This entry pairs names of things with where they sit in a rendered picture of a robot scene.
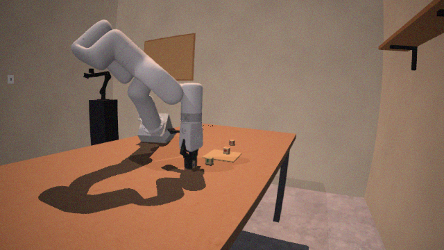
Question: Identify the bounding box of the orange flat mat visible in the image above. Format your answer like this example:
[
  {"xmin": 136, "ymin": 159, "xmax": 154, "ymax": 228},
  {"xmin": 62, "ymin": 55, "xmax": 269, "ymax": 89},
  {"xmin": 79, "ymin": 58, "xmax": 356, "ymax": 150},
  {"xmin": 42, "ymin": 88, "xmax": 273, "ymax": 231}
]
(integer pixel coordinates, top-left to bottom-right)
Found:
[{"xmin": 202, "ymin": 149, "xmax": 242, "ymax": 163}]

